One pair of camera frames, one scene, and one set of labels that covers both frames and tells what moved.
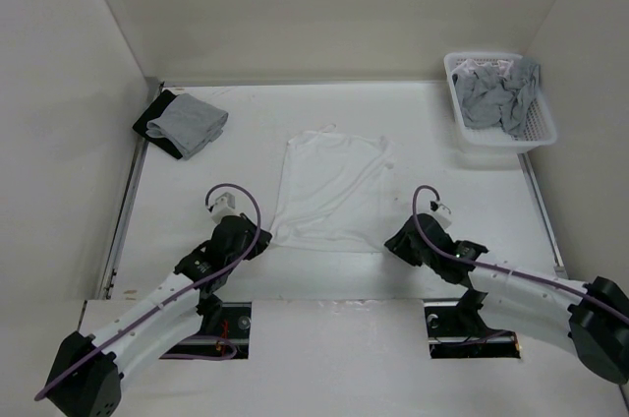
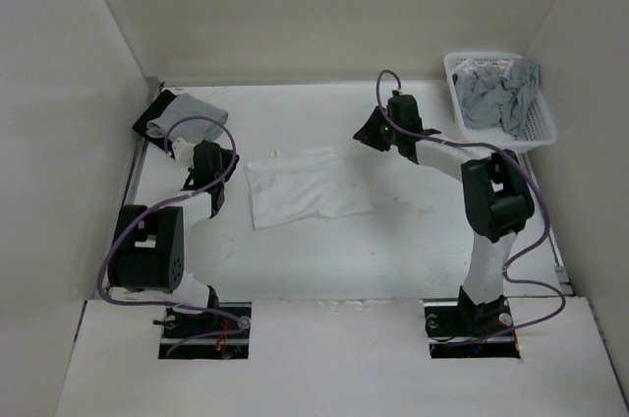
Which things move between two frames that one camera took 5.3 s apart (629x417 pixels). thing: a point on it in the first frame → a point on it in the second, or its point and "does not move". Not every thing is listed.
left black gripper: [261, 242] → [229, 159]
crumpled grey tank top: [486, 98] does not move
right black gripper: [398, 244] → [369, 133]
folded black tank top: [154, 112] does not move
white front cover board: [363, 358] does not move
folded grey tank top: [191, 124] does not move
